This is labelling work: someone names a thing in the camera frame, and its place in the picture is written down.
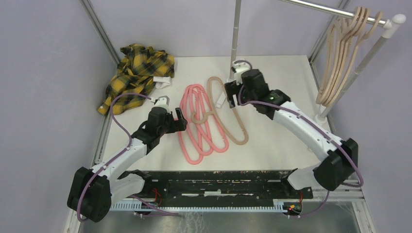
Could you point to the white cable duct strip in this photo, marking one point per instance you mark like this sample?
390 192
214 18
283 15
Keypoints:
137 206

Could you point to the pink hanger middle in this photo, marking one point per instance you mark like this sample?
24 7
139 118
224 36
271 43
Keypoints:
208 145

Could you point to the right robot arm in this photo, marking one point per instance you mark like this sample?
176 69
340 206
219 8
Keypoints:
338 158

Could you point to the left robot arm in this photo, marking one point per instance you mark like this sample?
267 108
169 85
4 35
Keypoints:
94 190

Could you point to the yellow plaid shirt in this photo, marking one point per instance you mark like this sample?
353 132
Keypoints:
135 77

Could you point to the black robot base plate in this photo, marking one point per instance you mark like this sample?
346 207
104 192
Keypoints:
227 189

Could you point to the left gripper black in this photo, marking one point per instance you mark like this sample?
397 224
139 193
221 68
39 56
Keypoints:
177 125

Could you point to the pink hanger inner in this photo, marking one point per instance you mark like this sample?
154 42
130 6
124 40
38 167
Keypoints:
210 115

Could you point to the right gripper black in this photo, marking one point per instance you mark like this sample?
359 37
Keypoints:
232 88

